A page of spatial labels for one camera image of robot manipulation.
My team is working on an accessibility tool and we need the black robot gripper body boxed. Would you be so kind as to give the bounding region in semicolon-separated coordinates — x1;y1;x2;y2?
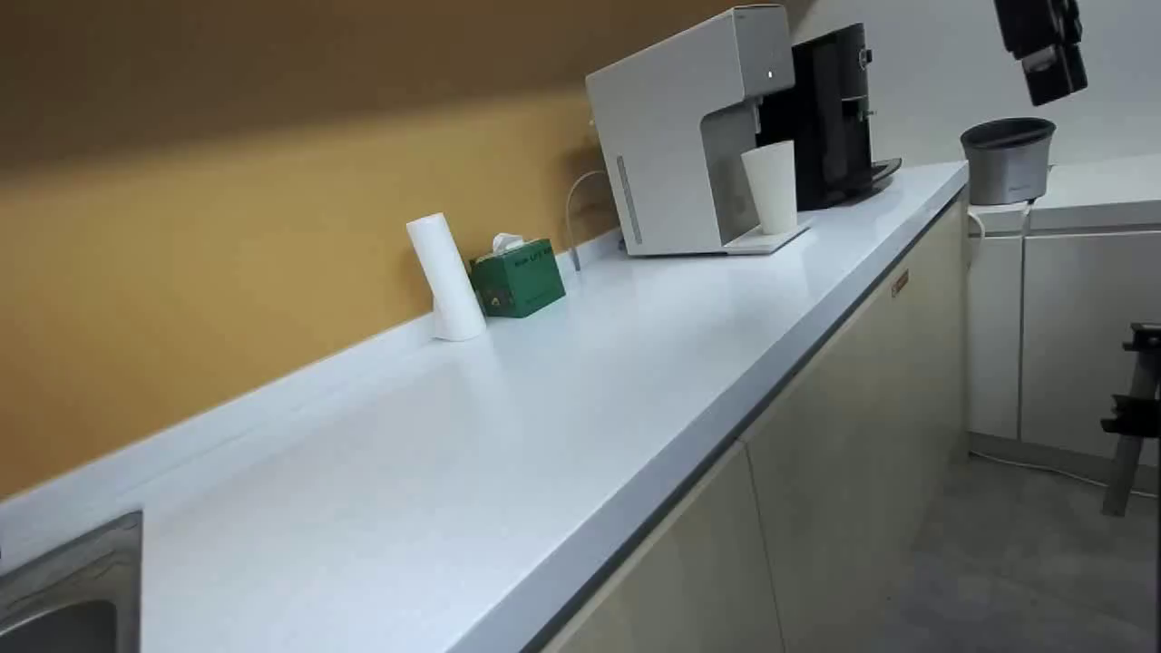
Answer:
991;0;1094;108

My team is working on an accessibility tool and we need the silver white coffeemaker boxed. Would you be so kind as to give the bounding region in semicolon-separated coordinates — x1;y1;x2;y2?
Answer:
585;0;814;262

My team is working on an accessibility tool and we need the grey metal pot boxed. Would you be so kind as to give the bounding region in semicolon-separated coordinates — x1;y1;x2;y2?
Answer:
957;112;1061;209

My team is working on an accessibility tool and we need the black coffee machine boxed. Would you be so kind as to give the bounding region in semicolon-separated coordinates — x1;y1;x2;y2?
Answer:
759;17;907;212

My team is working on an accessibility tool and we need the white side cabinet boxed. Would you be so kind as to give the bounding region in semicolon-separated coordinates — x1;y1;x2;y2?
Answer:
962;147;1161;487

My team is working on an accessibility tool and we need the white paper cup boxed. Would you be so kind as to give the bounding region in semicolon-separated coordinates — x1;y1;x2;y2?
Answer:
737;137;803;240

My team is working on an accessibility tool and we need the black tripod stand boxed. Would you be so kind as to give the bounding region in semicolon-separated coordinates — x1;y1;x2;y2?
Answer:
1100;320;1161;521

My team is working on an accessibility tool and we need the beige base cabinet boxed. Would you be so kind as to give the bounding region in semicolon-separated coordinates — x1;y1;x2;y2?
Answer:
536;193;973;653

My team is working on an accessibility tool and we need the green tissue box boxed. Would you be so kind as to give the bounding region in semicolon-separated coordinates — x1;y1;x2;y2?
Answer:
467;228;569;322

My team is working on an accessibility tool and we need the white paper towel roll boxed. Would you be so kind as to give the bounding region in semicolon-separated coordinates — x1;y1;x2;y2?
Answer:
402;209;490;344

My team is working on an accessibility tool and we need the stainless steel sink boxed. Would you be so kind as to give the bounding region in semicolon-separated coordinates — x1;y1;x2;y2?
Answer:
0;509;144;653

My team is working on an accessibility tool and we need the white hanging cable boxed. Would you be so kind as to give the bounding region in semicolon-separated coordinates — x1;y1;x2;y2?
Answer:
1014;197;1034;446

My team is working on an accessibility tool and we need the white coffeemaker cable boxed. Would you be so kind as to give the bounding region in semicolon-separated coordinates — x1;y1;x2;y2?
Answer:
563;162;615;275

